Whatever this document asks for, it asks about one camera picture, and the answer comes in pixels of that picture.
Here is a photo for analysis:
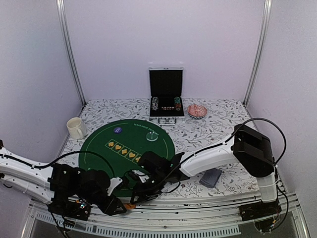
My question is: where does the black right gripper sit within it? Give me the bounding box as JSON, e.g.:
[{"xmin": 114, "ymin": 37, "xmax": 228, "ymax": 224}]
[{"xmin": 130, "ymin": 171, "xmax": 167, "ymax": 204}]

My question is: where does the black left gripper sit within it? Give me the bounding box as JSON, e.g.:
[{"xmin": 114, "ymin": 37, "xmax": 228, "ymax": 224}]
[{"xmin": 76, "ymin": 188, "xmax": 127, "ymax": 216}]

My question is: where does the orange big blind button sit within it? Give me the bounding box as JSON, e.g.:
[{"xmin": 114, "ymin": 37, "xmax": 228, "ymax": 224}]
[{"xmin": 124, "ymin": 203, "xmax": 136, "ymax": 210}]

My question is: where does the purple small blind button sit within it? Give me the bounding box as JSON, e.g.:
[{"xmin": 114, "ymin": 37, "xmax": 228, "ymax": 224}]
[{"xmin": 113, "ymin": 126, "xmax": 122, "ymax": 134}]

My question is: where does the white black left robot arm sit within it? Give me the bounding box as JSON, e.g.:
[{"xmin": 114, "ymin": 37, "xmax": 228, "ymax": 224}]
[{"xmin": 0, "ymin": 146, "xmax": 127, "ymax": 221}]

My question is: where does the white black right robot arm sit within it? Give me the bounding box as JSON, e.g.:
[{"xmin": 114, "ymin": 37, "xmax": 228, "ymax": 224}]
[{"xmin": 130, "ymin": 124, "xmax": 277, "ymax": 216}]

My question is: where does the green round poker mat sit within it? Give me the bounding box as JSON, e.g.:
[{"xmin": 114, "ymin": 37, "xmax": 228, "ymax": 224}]
[{"xmin": 78, "ymin": 119, "xmax": 176, "ymax": 198}]

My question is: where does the clear dealer button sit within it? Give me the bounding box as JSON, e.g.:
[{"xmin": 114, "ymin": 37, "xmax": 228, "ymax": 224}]
[{"xmin": 146, "ymin": 131, "xmax": 158, "ymax": 142}]

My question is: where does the blue playing card deck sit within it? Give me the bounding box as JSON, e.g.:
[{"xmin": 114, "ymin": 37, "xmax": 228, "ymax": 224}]
[{"xmin": 199, "ymin": 168, "xmax": 221, "ymax": 188}]

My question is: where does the cream ceramic mug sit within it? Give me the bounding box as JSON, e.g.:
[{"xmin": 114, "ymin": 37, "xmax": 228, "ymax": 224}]
[{"xmin": 66, "ymin": 117, "xmax": 87, "ymax": 139}]

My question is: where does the red dice row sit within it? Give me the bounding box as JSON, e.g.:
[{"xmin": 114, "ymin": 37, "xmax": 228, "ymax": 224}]
[{"xmin": 161, "ymin": 107, "xmax": 175, "ymax": 111}]

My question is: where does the left poker chip row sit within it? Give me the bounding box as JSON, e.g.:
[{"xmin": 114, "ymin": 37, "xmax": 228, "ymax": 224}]
[{"xmin": 152, "ymin": 97, "xmax": 159, "ymax": 111}]

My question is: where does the poker chip row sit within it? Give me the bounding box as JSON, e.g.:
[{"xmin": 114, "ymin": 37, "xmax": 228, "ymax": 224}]
[
  {"xmin": 152, "ymin": 97, "xmax": 159, "ymax": 111},
  {"xmin": 174, "ymin": 97, "xmax": 181, "ymax": 111}
]

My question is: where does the floral white tablecloth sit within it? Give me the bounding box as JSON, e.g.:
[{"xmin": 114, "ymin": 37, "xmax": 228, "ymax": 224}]
[{"xmin": 60, "ymin": 99, "xmax": 260, "ymax": 199}]

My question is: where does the red blue patterned bowl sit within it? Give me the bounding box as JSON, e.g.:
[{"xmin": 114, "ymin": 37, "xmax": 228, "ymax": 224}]
[{"xmin": 187, "ymin": 104, "xmax": 208, "ymax": 119}]

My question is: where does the right poker chip row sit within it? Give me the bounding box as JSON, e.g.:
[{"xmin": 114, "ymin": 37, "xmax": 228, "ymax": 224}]
[{"xmin": 174, "ymin": 97, "xmax": 181, "ymax": 111}]

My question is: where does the aluminium poker chip case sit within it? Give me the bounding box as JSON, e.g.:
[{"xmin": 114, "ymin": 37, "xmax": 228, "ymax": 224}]
[{"xmin": 149, "ymin": 67, "xmax": 185, "ymax": 126}]

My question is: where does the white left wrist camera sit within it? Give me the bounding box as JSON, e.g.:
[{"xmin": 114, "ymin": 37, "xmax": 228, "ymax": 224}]
[{"xmin": 107, "ymin": 177, "xmax": 123, "ymax": 196}]

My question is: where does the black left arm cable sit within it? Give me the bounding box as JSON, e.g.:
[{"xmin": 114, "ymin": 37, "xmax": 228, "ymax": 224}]
[{"xmin": 14, "ymin": 150, "xmax": 117, "ymax": 179}]

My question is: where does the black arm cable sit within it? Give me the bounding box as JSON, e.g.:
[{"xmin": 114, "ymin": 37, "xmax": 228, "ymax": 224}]
[
  {"xmin": 222, "ymin": 117, "xmax": 287, "ymax": 179},
  {"xmin": 14, "ymin": 150, "xmax": 117, "ymax": 179}
]

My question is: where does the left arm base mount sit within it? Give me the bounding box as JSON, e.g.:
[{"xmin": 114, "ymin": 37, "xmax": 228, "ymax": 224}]
[{"xmin": 48, "ymin": 198, "xmax": 91, "ymax": 221}]

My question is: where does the front aluminium rail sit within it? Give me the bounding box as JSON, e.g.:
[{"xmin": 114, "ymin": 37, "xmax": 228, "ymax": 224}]
[{"xmin": 23, "ymin": 192, "xmax": 310, "ymax": 238}]

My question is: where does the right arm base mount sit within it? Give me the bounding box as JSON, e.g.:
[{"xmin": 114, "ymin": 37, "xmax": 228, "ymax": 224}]
[{"xmin": 239, "ymin": 199, "xmax": 282, "ymax": 234}]

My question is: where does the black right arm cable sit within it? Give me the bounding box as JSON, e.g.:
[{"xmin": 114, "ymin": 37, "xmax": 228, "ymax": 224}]
[{"xmin": 222, "ymin": 117, "xmax": 287, "ymax": 179}]

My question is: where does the left aluminium frame post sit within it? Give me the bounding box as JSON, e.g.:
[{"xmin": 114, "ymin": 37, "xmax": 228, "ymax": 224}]
[{"xmin": 56, "ymin": 0, "xmax": 87, "ymax": 106}]

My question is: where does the aluminium frame post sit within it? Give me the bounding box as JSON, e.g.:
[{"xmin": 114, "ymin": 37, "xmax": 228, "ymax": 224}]
[
  {"xmin": 56, "ymin": 0, "xmax": 87, "ymax": 106},
  {"xmin": 243, "ymin": 0, "xmax": 272, "ymax": 107}
]

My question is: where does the right aluminium frame post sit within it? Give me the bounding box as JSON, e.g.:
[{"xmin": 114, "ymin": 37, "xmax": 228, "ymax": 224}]
[{"xmin": 243, "ymin": 0, "xmax": 272, "ymax": 107}]

